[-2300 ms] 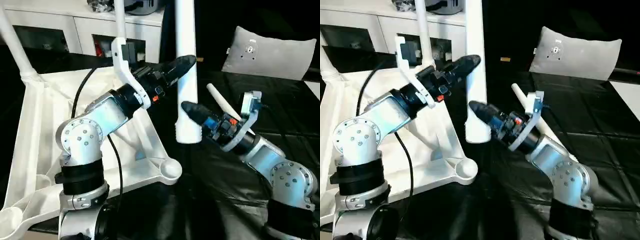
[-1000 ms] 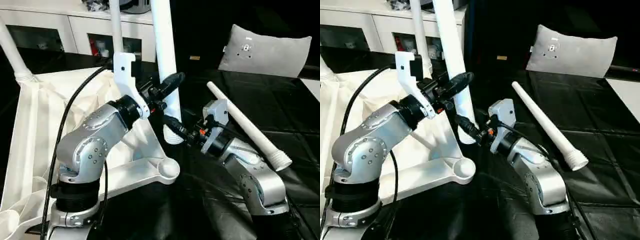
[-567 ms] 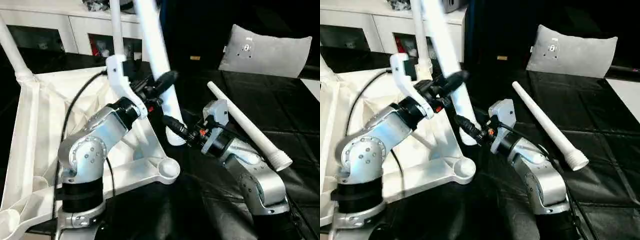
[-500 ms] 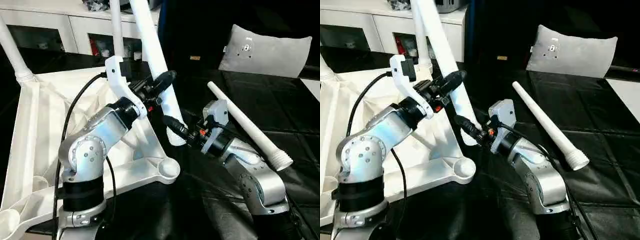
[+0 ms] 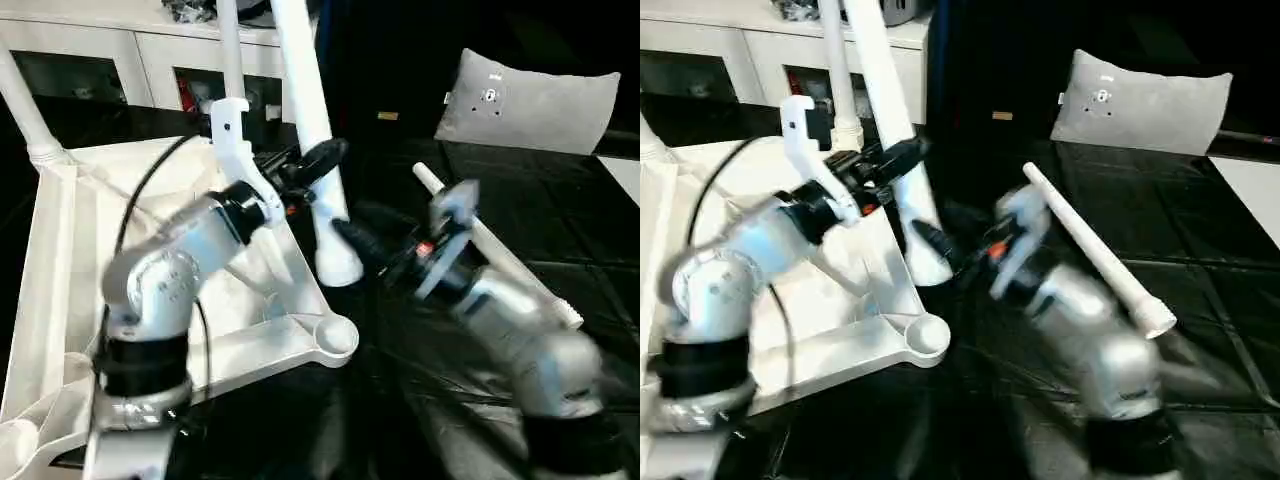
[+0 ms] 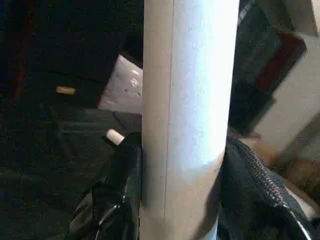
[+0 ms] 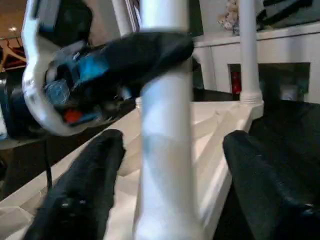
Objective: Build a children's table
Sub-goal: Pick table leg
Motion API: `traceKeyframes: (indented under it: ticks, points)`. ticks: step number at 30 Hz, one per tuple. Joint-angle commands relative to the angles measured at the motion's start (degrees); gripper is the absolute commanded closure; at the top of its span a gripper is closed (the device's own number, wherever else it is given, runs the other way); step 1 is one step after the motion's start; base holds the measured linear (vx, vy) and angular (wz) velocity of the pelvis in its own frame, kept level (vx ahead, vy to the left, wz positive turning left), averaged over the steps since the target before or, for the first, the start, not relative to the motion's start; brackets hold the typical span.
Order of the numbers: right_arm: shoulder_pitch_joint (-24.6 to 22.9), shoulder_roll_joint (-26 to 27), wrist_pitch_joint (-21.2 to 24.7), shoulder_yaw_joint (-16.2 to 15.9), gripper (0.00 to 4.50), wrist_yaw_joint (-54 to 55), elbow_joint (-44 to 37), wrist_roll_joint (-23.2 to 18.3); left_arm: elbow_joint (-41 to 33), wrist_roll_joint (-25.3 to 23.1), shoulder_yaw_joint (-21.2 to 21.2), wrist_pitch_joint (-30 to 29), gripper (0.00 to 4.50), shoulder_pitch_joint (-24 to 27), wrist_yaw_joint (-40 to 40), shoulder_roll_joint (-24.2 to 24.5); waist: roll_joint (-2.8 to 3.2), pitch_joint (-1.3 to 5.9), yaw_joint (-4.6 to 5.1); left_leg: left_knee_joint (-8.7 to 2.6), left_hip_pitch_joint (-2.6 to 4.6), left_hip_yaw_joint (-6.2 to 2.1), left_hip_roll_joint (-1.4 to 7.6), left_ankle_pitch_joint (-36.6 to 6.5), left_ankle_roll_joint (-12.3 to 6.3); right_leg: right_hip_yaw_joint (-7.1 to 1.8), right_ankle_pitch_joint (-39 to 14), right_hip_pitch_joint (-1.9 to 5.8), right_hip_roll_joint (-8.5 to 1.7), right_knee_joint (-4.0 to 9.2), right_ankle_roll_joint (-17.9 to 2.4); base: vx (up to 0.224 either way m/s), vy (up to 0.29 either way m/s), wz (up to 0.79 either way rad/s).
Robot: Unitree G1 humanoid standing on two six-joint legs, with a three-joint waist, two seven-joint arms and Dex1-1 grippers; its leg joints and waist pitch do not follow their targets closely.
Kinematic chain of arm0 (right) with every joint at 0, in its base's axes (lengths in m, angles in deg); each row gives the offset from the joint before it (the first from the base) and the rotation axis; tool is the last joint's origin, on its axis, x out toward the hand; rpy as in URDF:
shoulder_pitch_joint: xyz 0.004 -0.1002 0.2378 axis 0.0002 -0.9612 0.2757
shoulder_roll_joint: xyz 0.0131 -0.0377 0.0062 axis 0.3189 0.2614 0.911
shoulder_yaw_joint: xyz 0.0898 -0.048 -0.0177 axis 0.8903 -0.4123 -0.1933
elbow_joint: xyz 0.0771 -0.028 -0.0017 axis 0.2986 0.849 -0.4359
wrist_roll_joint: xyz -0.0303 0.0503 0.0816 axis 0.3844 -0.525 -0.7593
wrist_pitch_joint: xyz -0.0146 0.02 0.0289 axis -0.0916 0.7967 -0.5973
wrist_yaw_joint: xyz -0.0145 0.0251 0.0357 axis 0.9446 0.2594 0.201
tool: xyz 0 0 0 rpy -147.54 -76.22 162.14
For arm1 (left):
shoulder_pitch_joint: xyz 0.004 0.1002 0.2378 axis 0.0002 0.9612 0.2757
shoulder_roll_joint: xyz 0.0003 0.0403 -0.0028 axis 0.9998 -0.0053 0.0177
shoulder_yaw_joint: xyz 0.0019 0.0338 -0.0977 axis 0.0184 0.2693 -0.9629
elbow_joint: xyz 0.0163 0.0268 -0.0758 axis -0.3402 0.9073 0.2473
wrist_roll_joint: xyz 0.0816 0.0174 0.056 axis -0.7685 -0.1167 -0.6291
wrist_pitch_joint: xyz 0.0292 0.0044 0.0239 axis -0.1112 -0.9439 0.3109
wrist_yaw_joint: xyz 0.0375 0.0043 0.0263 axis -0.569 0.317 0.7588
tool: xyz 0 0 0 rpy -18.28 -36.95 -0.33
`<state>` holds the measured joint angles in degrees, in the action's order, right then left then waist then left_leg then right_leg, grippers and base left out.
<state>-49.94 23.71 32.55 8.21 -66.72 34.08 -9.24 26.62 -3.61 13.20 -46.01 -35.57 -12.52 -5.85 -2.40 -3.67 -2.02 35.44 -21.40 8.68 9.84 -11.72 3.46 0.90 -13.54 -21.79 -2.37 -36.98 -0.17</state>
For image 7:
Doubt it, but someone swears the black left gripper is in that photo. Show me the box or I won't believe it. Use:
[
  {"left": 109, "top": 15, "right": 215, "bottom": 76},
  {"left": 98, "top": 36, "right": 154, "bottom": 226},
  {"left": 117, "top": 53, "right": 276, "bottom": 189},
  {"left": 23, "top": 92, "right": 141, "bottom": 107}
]
[{"left": 44, "top": 31, "right": 195, "bottom": 126}]

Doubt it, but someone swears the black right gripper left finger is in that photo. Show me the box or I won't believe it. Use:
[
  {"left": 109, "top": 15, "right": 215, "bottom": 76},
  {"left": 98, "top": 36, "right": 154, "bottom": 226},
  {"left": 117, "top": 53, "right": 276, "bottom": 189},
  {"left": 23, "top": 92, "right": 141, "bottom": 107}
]
[{"left": 24, "top": 129, "right": 126, "bottom": 240}]

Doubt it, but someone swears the white plastic table top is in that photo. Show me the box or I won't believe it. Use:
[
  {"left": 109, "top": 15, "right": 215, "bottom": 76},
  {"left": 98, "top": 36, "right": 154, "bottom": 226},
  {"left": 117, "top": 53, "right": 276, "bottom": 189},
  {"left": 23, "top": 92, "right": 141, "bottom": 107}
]
[{"left": 0, "top": 99, "right": 265, "bottom": 240}]

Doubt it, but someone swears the white cabinet with glass doors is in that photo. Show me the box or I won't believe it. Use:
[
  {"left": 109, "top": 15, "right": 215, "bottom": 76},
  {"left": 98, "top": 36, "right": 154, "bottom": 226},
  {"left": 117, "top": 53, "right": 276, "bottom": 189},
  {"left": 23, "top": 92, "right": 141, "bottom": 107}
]
[{"left": 192, "top": 22, "right": 320, "bottom": 101}]

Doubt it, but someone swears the small beige floral toy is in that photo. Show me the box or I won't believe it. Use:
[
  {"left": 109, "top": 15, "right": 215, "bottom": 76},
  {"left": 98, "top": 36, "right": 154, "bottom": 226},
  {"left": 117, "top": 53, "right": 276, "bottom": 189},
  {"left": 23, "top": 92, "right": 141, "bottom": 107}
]
[{"left": 217, "top": 0, "right": 241, "bottom": 35}]

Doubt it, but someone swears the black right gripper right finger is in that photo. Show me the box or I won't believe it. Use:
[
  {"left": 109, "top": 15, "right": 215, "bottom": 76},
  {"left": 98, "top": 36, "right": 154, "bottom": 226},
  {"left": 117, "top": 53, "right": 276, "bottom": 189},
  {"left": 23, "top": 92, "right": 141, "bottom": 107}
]
[{"left": 222, "top": 129, "right": 320, "bottom": 240}]

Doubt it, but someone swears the black table mat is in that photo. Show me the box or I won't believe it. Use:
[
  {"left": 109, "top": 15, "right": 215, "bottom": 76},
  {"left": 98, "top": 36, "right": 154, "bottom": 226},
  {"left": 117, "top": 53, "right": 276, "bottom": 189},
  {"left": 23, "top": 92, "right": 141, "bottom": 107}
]
[{"left": 0, "top": 87, "right": 320, "bottom": 240}]

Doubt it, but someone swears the silver and black helmet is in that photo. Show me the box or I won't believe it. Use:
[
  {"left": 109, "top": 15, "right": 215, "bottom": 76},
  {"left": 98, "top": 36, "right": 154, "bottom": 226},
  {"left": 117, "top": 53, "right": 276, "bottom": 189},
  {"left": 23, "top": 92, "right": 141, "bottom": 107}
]
[{"left": 257, "top": 0, "right": 320, "bottom": 31}]

